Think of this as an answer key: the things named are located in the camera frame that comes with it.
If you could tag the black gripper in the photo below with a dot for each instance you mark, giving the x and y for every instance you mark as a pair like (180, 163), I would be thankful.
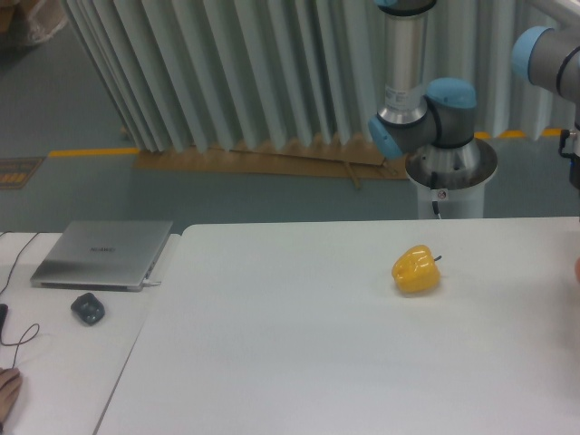
(571, 136)

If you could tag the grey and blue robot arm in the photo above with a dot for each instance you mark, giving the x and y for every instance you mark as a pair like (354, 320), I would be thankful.
(433, 126)

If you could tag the yellow bell pepper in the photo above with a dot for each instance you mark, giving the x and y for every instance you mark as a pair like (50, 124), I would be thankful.
(416, 271)

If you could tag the person's hand on mouse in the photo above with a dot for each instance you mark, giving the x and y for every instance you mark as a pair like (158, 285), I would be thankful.
(11, 382)

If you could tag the orange object at table edge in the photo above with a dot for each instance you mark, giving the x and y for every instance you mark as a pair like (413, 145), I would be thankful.
(577, 270)

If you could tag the brown cardboard sheet on floor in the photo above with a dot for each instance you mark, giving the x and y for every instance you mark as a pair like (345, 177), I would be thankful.
(356, 160)

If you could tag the pale green pleated curtain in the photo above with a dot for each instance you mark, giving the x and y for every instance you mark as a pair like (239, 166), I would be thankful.
(203, 73)

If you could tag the silver closed laptop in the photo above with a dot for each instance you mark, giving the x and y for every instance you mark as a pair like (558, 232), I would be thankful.
(108, 254)

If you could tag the black round controller device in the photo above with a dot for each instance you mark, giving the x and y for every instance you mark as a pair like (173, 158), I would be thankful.
(88, 308)

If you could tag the black pen-like device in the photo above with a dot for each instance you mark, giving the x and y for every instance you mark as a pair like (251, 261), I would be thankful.
(3, 316)

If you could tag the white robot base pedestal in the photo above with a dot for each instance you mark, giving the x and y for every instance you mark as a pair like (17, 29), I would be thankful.
(451, 195)

